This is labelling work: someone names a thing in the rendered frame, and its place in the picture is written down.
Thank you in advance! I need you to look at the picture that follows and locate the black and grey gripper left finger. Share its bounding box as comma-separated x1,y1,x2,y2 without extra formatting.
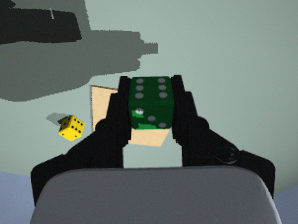
30,76,132,206

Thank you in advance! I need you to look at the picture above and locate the green die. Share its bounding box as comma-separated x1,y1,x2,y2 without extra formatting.
128,76,175,130

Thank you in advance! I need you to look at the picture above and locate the yellow die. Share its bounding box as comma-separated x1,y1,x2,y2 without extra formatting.
58,116,85,141

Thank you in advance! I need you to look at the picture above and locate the tan flat mat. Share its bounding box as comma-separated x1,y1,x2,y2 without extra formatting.
92,85,170,147

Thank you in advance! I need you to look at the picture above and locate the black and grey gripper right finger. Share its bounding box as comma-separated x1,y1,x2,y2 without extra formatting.
171,75,275,199

